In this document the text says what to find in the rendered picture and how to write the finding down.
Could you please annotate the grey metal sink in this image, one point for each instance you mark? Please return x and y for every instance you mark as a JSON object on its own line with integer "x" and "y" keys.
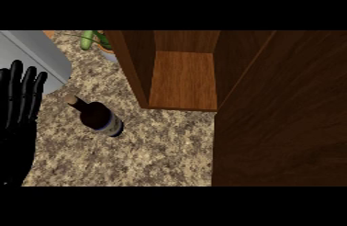
{"x": 31, "y": 58}

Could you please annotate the dark wine bottle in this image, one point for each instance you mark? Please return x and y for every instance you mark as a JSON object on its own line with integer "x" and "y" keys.
{"x": 94, "y": 116}

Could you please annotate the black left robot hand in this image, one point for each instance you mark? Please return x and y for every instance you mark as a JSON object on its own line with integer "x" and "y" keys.
{"x": 14, "y": 119}

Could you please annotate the brown wooden cabinet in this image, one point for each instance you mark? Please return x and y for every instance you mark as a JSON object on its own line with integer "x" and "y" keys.
{"x": 180, "y": 79}

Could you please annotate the brown wooden cabinet door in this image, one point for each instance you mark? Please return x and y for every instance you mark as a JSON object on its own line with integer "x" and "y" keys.
{"x": 279, "y": 113}

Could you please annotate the green potted plant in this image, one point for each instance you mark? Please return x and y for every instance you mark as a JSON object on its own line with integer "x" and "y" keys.
{"x": 94, "y": 41}

